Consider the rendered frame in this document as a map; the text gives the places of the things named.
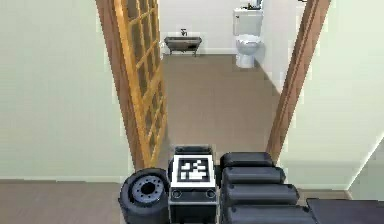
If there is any dark grey bathtub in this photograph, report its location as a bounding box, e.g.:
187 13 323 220
163 35 203 58

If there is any small dark item on cistern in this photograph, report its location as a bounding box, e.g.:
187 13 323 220
246 0 264 10

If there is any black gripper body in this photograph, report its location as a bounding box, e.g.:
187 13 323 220
118 167 172 224

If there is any white toilet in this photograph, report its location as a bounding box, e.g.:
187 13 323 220
232 7 265 69

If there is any orange wooden lattice door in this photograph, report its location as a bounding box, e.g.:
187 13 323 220
113 0 169 169

